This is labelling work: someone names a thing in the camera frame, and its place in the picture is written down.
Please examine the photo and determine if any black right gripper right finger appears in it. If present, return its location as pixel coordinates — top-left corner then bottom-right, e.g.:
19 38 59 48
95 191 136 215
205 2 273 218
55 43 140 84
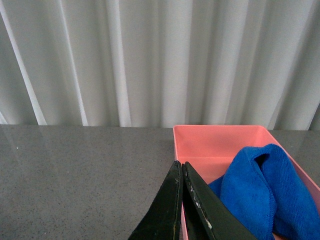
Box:
182 162 256 240

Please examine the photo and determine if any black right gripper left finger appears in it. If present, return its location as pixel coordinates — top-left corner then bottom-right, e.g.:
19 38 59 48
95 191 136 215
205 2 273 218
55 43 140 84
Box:
129 160 183 240

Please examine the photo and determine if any blue microfiber cloth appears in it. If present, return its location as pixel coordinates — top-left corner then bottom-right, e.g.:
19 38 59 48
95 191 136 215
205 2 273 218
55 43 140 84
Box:
209 144 320 240

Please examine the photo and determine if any pink plastic box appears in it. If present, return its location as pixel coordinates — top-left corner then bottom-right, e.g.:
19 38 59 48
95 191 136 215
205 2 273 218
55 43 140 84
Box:
172 124 320 240

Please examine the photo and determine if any white curtain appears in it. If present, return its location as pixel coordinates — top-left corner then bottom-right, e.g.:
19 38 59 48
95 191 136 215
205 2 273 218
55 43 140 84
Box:
0 0 320 130

